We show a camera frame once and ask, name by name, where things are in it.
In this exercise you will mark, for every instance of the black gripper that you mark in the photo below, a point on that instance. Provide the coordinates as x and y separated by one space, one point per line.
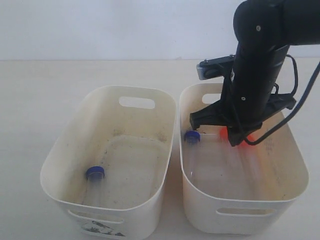
246 101

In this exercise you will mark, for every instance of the white plastic bin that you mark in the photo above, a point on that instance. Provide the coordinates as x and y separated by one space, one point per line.
246 199
128 131

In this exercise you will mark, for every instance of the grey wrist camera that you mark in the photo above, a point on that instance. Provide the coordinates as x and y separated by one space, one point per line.
214 68

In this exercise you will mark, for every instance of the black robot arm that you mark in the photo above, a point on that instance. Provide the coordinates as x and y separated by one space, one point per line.
265 30

